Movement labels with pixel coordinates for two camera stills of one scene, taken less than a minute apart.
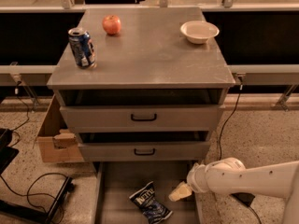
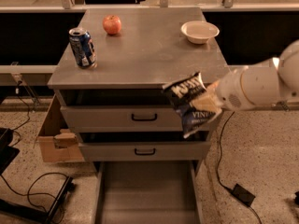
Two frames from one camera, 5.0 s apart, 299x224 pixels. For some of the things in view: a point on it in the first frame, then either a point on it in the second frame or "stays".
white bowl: x=198 y=32 stays
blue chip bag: x=145 y=198 to x=180 y=93
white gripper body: x=194 y=180 to x=229 y=90
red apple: x=111 y=24 stays
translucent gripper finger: x=180 y=191 to x=207 y=103
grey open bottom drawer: x=115 y=181 stays
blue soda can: x=82 y=48 stays
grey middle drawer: x=148 y=151 stays
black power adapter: x=246 y=198 stays
